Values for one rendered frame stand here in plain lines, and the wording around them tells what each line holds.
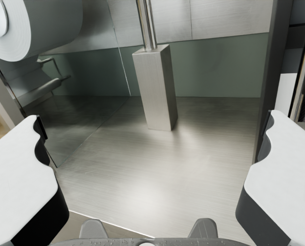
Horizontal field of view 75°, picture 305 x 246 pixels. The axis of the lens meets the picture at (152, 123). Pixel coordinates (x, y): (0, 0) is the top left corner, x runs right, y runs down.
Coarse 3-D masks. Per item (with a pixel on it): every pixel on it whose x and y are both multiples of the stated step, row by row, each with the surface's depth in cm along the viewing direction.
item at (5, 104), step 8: (0, 80) 44; (0, 88) 45; (0, 96) 45; (8, 96) 46; (0, 104) 45; (8, 104) 46; (0, 112) 47; (8, 112) 46; (16, 112) 48; (8, 120) 48; (16, 120) 48
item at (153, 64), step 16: (144, 0) 51; (144, 16) 53; (144, 32) 56; (144, 48) 59; (160, 48) 58; (144, 64) 58; (160, 64) 56; (144, 80) 61; (160, 80) 59; (144, 96) 65; (160, 96) 62; (160, 112) 66; (176, 112) 73; (160, 128) 70
